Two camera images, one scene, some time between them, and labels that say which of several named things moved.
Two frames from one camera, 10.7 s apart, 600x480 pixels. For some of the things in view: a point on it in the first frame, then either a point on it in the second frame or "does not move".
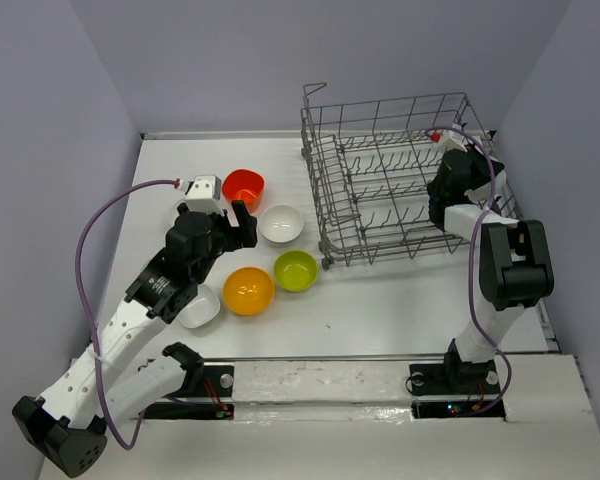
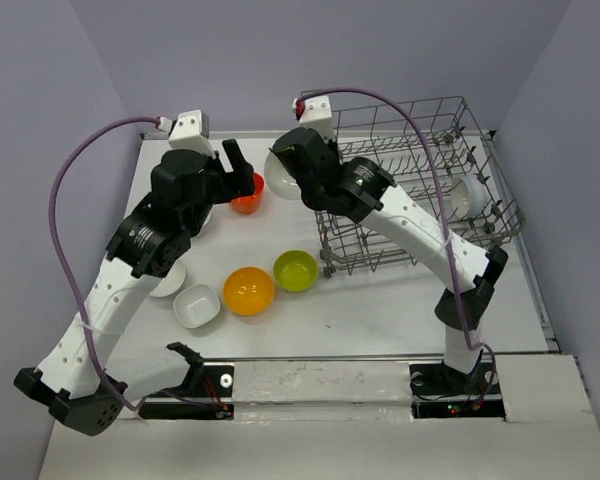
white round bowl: (281, 223) -> (279, 180)
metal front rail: (321, 357) does not move
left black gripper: (247, 225) -> (237, 183)
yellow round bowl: (247, 291) does not move
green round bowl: (295, 270) does not move
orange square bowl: (244, 185) does not move
